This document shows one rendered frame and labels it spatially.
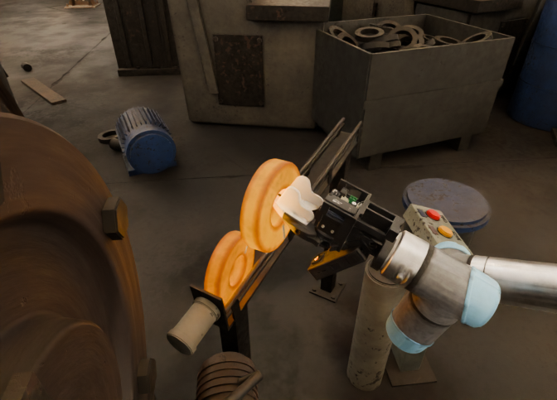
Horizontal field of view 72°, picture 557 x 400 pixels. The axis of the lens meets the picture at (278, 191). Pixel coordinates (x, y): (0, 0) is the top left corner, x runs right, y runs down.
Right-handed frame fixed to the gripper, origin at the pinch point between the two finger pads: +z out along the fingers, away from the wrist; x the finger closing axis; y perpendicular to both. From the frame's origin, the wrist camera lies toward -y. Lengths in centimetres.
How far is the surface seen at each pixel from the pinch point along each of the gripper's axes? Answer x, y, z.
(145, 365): 36.4, 14.0, -7.1
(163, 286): -32, -108, 46
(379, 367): -31, -70, -40
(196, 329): 14.0, -25.0, 1.9
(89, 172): 35.1, 27.4, -1.9
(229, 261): 2.6, -18.0, 3.7
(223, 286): 5.5, -21.9, 2.4
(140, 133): -92, -93, 118
